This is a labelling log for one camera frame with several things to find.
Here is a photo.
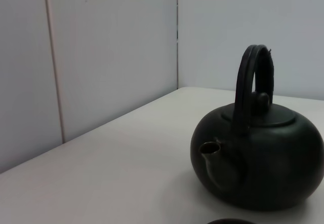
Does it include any small dark teacup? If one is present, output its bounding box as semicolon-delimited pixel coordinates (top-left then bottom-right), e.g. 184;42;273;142
206;218;257;224

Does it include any black round teapot with handle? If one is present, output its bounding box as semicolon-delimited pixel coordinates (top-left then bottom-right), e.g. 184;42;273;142
190;44;324;211

